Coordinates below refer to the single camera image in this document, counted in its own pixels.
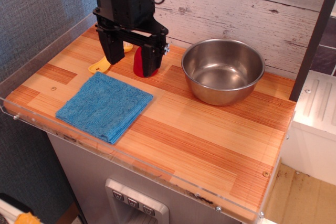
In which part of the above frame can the stainless steel bowl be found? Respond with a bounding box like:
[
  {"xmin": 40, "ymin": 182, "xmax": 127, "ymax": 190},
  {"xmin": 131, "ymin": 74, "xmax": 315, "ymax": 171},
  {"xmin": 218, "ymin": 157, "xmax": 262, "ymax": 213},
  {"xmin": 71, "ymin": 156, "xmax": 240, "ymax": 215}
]
[{"xmin": 181, "ymin": 39, "xmax": 265, "ymax": 106}]

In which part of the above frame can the white toy sink unit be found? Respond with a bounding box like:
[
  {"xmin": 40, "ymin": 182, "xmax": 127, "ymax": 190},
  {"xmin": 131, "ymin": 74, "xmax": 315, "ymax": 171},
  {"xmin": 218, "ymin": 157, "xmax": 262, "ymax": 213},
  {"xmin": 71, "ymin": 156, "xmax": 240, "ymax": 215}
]
[{"xmin": 280, "ymin": 71, "xmax": 335, "ymax": 184}]

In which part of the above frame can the dark right vertical post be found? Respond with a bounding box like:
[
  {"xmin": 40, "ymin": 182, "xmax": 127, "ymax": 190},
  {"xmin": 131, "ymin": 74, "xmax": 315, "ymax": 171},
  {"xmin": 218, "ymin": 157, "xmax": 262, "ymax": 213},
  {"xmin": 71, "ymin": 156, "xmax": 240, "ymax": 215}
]
[{"xmin": 289, "ymin": 0, "xmax": 335, "ymax": 102}]

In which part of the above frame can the grey toy fridge cabinet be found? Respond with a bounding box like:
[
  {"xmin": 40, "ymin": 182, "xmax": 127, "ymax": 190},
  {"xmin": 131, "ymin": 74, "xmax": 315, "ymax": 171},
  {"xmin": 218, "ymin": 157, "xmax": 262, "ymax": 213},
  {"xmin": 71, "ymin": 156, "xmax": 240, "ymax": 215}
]
[{"xmin": 48, "ymin": 134, "xmax": 238, "ymax": 223}]

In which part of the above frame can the blue towel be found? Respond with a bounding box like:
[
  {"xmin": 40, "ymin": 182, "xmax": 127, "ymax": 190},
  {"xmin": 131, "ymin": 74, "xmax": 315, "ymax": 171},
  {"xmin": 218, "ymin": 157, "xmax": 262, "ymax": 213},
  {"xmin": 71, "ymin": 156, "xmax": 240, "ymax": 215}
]
[{"xmin": 56, "ymin": 72, "xmax": 153, "ymax": 144}]

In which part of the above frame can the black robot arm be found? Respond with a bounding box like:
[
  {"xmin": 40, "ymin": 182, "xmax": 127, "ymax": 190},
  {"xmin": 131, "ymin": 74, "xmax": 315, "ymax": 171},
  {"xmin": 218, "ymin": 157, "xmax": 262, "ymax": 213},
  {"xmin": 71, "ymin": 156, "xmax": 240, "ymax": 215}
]
[{"xmin": 93, "ymin": 0, "xmax": 169, "ymax": 78}]

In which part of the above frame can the clear acrylic table guard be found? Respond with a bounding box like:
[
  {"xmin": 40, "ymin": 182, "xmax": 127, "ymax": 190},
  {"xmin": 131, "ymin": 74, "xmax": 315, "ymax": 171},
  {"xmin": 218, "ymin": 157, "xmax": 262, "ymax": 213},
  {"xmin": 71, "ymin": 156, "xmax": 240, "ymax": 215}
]
[{"xmin": 1, "ymin": 16, "xmax": 295, "ymax": 223}]

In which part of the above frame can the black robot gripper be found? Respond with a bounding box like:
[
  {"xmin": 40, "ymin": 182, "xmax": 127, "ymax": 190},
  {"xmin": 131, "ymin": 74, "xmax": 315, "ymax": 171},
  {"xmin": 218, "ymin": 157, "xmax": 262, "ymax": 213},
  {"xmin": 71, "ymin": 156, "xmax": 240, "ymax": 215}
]
[{"xmin": 95, "ymin": 0, "xmax": 169, "ymax": 77}]

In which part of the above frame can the yellow dish brush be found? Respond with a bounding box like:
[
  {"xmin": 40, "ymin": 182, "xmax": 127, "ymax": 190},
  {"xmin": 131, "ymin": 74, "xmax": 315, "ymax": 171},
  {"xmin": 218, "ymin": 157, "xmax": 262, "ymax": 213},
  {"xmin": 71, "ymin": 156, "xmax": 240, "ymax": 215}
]
[{"xmin": 88, "ymin": 41, "xmax": 133, "ymax": 74}]

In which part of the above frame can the silver dispenser button panel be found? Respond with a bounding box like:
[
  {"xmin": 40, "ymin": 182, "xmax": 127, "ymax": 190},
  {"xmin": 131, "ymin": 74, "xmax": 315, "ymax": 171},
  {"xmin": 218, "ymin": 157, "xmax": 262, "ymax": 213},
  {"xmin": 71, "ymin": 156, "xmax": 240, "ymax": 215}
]
[{"xmin": 105, "ymin": 178, "xmax": 170, "ymax": 223}]

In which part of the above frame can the red plastic pepper toy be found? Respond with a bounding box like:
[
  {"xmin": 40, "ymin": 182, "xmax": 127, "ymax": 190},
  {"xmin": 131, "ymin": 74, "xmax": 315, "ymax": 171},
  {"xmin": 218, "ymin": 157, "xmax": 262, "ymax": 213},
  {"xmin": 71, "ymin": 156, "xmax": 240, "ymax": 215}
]
[{"xmin": 133, "ymin": 47, "xmax": 145, "ymax": 78}]

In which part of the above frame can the yellow object bottom left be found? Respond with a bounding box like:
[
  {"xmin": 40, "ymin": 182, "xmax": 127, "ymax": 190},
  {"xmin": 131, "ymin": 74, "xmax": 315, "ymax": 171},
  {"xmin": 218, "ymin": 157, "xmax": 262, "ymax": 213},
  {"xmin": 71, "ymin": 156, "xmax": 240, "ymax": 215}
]
[{"xmin": 14, "ymin": 212, "xmax": 41, "ymax": 224}]

